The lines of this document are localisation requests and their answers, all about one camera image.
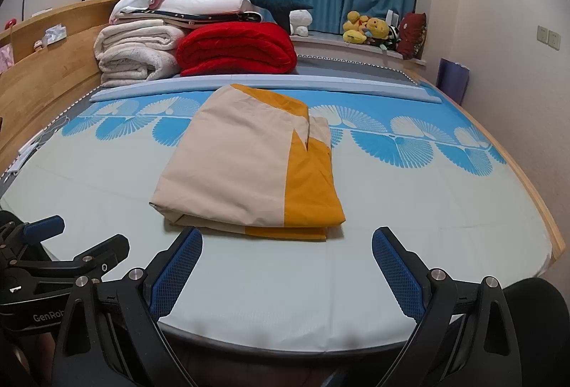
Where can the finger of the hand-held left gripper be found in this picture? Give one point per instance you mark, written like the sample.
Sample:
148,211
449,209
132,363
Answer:
107,253
44,227

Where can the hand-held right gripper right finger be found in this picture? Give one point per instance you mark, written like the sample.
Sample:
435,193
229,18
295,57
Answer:
396,275

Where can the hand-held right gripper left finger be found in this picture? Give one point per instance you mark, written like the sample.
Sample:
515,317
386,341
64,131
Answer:
178,275

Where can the beige and mustard hooded jacket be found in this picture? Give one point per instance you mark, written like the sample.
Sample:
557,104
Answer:
231,164

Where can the person's left forearm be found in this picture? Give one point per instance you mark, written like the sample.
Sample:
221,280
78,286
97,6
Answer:
38,358

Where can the small figurine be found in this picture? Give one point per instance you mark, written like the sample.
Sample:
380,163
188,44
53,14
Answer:
39,45

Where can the tissue pack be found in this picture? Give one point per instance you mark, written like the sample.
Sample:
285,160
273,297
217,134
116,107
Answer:
55,35

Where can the light blue foam strip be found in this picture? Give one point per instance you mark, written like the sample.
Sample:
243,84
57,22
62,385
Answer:
356,84

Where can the white folded quilt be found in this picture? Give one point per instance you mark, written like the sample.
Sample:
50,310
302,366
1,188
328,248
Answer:
133,53

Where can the purple bag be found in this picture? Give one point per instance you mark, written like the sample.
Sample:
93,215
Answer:
453,79

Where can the grey bed sheet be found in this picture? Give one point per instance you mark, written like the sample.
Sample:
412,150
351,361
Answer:
356,66

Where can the red folded blanket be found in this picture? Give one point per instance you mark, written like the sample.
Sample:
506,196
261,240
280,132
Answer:
236,48

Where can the black and white striped plush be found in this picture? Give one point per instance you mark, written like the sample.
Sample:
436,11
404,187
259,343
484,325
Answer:
391,38

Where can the dark red cushion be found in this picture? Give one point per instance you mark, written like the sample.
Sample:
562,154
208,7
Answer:
412,35

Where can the window sill ledge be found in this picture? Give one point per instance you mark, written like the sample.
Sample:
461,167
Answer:
329,43

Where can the white crumpled cloth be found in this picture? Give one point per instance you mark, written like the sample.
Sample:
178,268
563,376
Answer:
138,4

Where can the yellow bear plush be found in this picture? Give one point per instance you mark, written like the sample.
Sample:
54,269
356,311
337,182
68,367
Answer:
377,28

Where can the yellow duck plush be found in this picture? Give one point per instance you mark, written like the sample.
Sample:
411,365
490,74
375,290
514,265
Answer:
355,28

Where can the dark-trimmed folded blanket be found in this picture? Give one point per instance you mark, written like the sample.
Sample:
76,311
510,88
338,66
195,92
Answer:
209,18

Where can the white folded blanket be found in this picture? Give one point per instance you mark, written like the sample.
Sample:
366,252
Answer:
205,5

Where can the white plush toy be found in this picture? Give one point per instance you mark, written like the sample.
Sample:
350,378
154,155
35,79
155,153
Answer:
300,21

